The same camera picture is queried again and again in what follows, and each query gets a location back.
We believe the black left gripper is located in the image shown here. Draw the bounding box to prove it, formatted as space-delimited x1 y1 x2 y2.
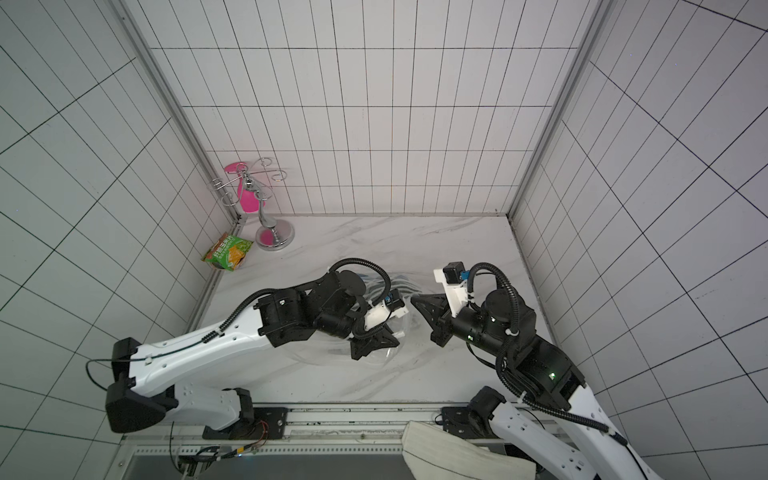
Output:
319 302 399 362

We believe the green white striped towel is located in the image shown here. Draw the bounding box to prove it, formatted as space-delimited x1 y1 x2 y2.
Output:
360 274 425 305

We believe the clear plastic vacuum bag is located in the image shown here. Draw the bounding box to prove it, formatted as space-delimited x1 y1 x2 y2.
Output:
285 271 433 369

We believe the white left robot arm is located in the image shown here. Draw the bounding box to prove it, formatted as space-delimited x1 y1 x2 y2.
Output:
104 258 408 439

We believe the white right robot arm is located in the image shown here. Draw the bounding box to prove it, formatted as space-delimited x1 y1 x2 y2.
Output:
411 262 659 479

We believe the white striped cloth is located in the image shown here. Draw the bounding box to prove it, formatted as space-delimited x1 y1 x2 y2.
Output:
401 422 536 480

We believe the chrome cup holder stand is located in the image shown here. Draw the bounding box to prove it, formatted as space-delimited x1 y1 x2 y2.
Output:
209 157 295 251

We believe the green snack packet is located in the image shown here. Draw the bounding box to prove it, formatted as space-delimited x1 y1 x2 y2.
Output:
202 233 253 271

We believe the pink plastic scoop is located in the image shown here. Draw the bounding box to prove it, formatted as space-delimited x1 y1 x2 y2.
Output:
224 162 262 214

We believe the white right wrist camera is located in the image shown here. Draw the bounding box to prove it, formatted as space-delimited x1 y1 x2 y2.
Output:
433 261 479 318

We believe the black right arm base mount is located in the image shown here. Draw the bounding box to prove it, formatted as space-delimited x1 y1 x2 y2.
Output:
435 386 506 440

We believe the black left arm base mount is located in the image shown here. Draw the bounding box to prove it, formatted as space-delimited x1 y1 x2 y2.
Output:
202 388 288 441

